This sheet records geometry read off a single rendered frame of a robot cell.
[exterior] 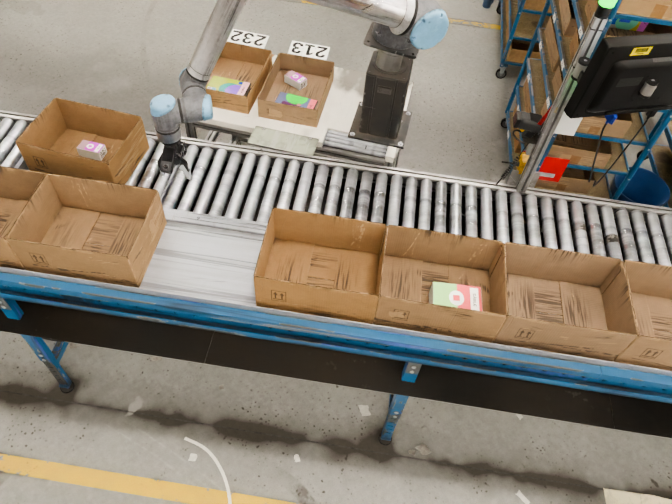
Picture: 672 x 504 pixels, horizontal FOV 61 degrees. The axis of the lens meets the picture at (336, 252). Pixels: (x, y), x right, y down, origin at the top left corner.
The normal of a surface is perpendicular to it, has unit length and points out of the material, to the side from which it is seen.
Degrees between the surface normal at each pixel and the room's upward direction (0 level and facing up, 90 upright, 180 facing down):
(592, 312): 0
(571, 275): 89
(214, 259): 0
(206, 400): 0
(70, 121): 90
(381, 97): 90
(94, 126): 89
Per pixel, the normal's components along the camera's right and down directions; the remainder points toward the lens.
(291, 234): -0.13, 0.78
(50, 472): 0.07, -0.61
